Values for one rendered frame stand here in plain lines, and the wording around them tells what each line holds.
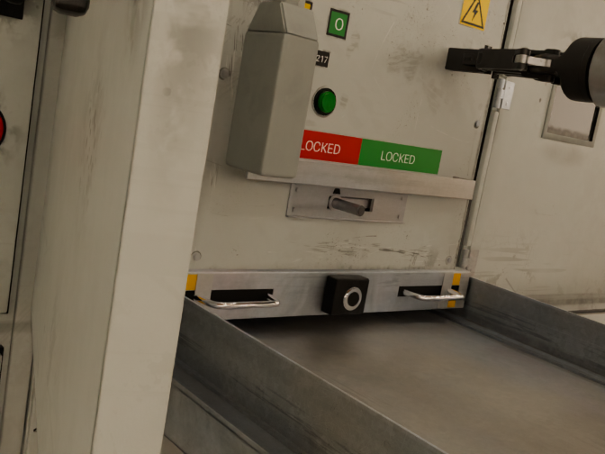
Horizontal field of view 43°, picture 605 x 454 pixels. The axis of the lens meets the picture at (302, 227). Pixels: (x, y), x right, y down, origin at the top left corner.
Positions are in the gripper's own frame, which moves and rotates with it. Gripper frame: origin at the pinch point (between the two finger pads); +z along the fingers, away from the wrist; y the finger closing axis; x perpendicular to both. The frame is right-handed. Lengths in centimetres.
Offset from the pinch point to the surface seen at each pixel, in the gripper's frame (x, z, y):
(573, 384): -38.4, -22.4, 5.8
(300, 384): -33, -24, -42
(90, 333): -22, -37, -67
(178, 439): -43, -12, -45
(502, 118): -6.0, 13.5, 27.8
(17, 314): -39, 16, -52
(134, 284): -18, -43, -68
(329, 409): -33, -28, -42
